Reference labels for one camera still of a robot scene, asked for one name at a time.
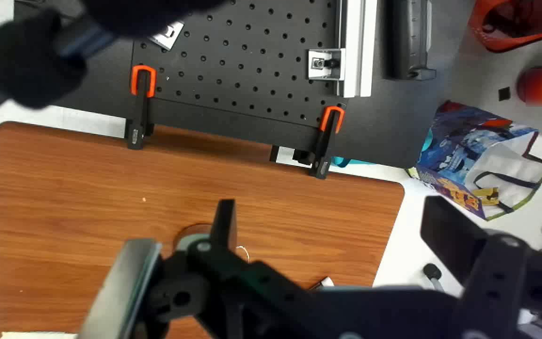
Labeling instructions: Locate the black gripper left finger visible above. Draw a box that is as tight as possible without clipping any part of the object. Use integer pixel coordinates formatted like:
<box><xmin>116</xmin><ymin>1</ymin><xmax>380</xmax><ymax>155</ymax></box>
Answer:
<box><xmin>77</xmin><ymin>197</ymin><xmax>323</xmax><ymax>339</ymax></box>

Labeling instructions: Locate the long aluminium extrusion rail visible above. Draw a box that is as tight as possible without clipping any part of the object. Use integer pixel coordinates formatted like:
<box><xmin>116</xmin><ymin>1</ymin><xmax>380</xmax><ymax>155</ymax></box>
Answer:
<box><xmin>338</xmin><ymin>0</ymin><xmax>380</xmax><ymax>99</ymax></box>

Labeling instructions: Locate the orange black bar clamp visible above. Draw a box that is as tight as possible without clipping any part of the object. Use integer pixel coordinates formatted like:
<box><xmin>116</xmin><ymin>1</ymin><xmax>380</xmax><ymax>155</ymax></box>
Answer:
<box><xmin>122</xmin><ymin>61</ymin><xmax>160</xmax><ymax>150</ymax></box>
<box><xmin>291</xmin><ymin>101</ymin><xmax>348</xmax><ymax>180</ymax></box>

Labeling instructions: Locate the silver corner bracket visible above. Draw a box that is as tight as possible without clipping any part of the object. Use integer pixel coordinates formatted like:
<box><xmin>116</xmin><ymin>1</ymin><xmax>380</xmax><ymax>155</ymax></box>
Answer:
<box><xmin>306</xmin><ymin>46</ymin><xmax>346</xmax><ymax>82</ymax></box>

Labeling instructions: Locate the blue printed shopping bag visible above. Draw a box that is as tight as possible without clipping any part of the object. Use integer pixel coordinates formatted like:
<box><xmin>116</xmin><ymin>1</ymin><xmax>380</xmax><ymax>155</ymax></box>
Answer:
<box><xmin>406</xmin><ymin>99</ymin><xmax>542</xmax><ymax>221</ymax></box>

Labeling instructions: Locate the black perforated breadboard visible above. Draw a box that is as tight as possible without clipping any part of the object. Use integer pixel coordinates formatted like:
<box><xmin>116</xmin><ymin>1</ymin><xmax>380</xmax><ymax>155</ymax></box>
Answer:
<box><xmin>50</xmin><ymin>0</ymin><xmax>438</xmax><ymax>167</ymax></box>

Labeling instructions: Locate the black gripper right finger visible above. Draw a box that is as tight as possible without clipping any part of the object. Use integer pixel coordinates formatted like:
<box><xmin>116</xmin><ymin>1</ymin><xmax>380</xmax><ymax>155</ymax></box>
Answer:
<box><xmin>419</xmin><ymin>195</ymin><xmax>542</xmax><ymax>339</ymax></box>

